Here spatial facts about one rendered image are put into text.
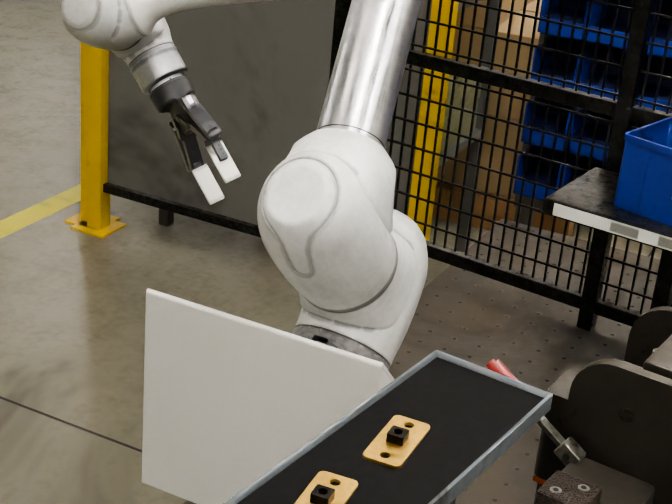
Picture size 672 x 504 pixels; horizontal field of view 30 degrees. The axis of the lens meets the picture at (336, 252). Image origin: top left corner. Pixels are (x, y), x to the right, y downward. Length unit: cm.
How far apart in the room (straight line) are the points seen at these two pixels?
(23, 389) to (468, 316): 147
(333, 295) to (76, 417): 177
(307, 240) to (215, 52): 244
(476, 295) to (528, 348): 23
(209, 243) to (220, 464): 263
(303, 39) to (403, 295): 211
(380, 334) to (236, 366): 23
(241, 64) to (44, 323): 100
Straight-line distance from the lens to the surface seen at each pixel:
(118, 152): 434
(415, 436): 120
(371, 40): 180
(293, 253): 164
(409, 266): 182
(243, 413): 175
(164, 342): 177
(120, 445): 328
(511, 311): 252
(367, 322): 179
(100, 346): 372
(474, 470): 117
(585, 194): 224
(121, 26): 207
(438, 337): 238
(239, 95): 401
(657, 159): 214
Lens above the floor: 180
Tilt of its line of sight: 24 degrees down
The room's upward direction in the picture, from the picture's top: 5 degrees clockwise
